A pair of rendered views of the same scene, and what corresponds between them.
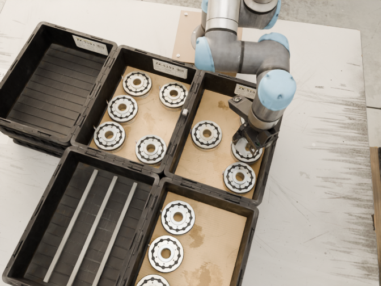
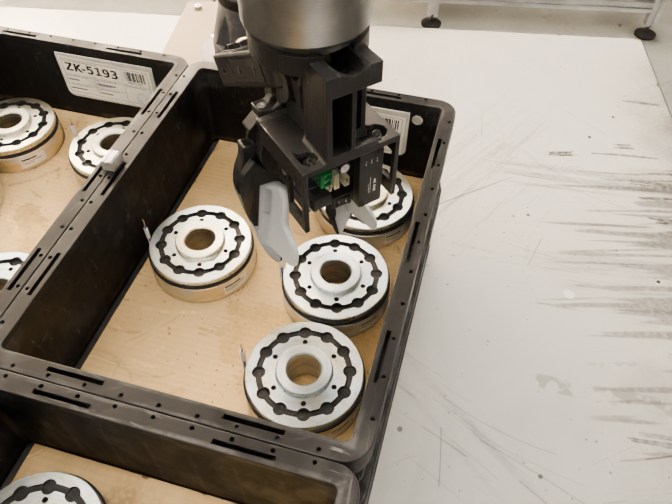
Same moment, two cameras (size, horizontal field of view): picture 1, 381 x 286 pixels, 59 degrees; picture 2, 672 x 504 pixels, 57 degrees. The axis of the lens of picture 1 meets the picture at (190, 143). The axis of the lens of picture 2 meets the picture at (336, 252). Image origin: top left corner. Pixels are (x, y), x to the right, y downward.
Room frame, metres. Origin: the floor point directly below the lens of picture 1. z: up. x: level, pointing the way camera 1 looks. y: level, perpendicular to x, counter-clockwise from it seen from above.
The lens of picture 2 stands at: (0.08, -0.21, 1.33)
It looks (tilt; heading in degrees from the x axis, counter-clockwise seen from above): 51 degrees down; 3
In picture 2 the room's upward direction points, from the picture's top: straight up
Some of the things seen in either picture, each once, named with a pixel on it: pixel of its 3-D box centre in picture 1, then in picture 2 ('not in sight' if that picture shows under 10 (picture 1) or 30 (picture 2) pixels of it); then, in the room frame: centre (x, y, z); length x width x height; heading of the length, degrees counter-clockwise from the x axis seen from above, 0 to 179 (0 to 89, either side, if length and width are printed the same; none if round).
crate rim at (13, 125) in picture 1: (54, 79); not in sight; (0.59, 0.47, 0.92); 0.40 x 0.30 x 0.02; 167
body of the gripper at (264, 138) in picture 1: (259, 129); (317, 114); (0.40, -0.18, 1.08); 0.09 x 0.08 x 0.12; 35
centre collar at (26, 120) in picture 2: (136, 82); (9, 122); (0.64, 0.21, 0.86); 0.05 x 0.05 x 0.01
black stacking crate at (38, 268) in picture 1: (90, 227); not in sight; (0.13, 0.26, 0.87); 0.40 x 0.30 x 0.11; 167
